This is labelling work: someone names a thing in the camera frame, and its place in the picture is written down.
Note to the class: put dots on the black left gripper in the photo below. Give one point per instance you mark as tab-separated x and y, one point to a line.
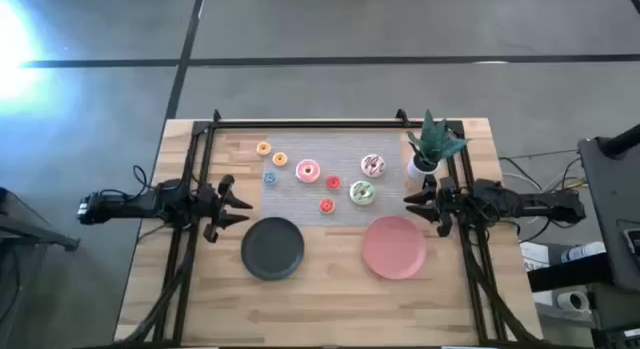
212	206

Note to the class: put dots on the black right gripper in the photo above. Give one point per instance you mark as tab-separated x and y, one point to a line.
447	204

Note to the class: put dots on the small blue donut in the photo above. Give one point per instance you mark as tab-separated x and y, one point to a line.
266	178

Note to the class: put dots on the pink round plate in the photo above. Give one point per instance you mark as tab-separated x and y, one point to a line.
394	247

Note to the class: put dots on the black round plate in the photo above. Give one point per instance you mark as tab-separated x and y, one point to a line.
272	249

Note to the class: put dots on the small orange yellow donut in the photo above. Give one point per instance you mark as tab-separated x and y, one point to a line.
276	159

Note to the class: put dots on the large white chocolate-drizzle donut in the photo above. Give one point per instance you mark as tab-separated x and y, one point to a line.
366	165

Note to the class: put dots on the large green frosted donut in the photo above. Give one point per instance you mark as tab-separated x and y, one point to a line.
355	192

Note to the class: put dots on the large pink frosted donut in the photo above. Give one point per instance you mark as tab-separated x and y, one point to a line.
301	171

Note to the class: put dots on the small red donut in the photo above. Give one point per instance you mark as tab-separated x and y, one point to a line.
323	205
329	182

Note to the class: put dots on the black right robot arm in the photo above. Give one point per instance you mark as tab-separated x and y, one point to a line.
540	201

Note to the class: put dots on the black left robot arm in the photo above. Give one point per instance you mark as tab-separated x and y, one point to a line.
125	205

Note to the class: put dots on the grey woven placemat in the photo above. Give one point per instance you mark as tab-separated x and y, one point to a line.
295	204

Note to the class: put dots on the green plant in white pot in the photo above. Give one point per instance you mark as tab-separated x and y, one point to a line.
432	141

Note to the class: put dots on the white printed paper box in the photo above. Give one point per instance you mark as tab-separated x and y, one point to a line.
532	254

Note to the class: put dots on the black shelf board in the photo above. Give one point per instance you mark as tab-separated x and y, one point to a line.
570	274

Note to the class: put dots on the white plastic bottle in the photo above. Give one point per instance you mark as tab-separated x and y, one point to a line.
585	251

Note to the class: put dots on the white tape roll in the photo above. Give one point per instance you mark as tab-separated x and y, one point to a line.
562	301

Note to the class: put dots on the grey metal cabinet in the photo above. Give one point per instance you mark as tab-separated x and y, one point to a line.
615	199

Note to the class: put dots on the dark metal stand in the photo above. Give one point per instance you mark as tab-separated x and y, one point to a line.
30	229

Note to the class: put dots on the black pole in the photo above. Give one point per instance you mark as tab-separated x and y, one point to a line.
622	141

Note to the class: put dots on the dark grey storage box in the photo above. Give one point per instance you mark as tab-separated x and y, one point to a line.
615	309

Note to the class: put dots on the black aluminium table frame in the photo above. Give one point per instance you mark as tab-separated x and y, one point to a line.
310	124

